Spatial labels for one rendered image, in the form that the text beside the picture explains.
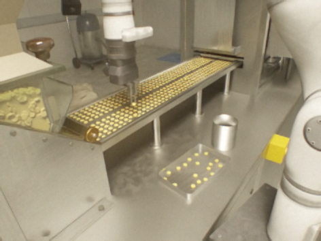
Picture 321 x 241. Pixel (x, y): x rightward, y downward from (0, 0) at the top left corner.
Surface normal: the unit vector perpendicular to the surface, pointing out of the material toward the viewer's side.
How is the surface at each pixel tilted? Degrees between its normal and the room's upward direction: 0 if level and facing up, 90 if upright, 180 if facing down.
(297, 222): 90
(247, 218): 0
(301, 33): 122
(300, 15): 109
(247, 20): 90
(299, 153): 92
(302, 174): 90
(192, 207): 0
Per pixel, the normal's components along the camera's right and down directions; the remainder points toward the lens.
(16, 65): 0.52, -0.44
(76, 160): 0.79, 0.27
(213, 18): -0.61, 0.40
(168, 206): -0.04, -0.88
